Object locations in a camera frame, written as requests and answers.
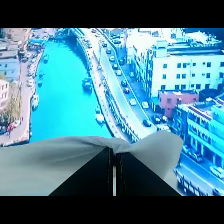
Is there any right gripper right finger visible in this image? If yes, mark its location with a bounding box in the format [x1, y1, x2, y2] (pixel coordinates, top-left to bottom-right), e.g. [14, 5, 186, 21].
[115, 151, 181, 197]

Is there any pale grey shirt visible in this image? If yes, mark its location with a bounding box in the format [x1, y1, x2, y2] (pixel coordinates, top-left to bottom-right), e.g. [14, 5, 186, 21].
[0, 130, 185, 197]

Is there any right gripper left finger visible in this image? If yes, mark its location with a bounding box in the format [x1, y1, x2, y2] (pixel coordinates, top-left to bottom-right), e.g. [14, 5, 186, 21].
[49, 146, 115, 197]

